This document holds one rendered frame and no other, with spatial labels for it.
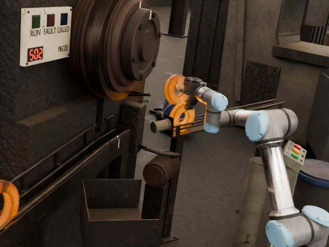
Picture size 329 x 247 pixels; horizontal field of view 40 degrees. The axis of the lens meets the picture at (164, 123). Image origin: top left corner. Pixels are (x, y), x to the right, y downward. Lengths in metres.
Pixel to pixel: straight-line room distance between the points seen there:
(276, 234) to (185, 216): 1.13
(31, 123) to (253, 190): 1.33
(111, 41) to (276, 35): 2.87
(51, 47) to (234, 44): 3.09
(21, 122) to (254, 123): 0.86
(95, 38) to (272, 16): 2.90
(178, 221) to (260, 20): 2.29
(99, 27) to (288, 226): 1.01
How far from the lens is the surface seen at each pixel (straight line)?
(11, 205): 1.46
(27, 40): 1.53
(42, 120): 1.62
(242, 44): 4.48
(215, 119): 2.14
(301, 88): 4.33
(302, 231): 1.84
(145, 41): 1.78
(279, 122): 1.83
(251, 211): 2.54
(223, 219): 2.92
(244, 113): 2.13
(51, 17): 1.61
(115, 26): 1.70
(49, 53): 1.63
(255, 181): 2.46
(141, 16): 1.74
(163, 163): 2.21
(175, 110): 2.29
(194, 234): 2.71
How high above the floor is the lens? 1.41
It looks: 18 degrees down
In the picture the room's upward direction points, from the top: 7 degrees clockwise
